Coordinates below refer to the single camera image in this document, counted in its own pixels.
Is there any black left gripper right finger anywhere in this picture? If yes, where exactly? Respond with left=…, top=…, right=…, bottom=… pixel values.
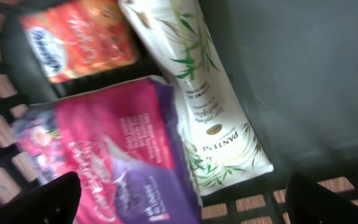
left=285, top=172, right=358, bottom=224

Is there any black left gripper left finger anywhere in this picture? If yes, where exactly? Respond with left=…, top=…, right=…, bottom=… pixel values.
left=0, top=171, right=81, bottom=224

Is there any pink purple sanitary pad pack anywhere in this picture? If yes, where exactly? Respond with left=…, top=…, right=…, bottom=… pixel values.
left=12, top=75, right=201, bottom=224

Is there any orange red wipes pack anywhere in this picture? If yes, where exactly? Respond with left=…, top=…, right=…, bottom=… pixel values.
left=20, top=0, right=137, bottom=83

